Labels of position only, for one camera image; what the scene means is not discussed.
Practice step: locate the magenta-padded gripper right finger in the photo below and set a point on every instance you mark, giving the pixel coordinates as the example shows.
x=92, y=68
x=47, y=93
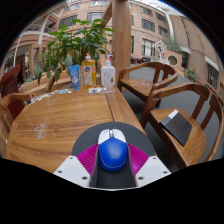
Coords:
x=153, y=169

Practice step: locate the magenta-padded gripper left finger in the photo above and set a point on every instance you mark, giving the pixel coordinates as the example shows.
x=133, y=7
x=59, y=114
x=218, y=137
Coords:
x=71, y=170

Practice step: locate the blue and white computer mouse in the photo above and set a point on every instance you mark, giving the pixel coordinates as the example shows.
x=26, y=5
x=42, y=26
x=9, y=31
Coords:
x=112, y=153

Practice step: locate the black round mouse pad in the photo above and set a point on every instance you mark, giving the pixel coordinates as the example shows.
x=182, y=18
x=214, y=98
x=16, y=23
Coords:
x=86, y=136

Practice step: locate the black book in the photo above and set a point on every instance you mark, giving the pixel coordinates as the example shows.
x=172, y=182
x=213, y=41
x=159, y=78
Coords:
x=176, y=128

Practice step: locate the small white packet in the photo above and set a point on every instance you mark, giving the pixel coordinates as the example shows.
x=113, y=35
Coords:
x=95, y=90

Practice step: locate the blue tube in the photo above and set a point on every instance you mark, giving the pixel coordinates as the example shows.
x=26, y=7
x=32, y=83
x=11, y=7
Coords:
x=74, y=78

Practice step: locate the yellow liquid bottle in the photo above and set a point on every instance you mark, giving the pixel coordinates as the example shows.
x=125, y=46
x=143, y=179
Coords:
x=88, y=73

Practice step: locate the white pump bottle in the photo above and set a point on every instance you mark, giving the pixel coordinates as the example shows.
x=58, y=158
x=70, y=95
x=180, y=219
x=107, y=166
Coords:
x=108, y=75

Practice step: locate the yellow flowering plant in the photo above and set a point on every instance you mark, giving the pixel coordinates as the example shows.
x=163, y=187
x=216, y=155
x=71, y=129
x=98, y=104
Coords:
x=191, y=74

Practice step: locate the dark red wooden lectern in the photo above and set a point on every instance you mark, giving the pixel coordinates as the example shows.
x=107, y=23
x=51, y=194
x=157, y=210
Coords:
x=10, y=80

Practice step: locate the white statue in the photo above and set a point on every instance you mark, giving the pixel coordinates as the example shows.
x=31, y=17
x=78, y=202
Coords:
x=160, y=50

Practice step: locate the green potted plant, white pot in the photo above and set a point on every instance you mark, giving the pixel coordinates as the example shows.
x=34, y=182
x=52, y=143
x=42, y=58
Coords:
x=73, y=40

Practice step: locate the wooden pillar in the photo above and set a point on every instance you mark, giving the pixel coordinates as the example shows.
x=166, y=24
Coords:
x=120, y=36

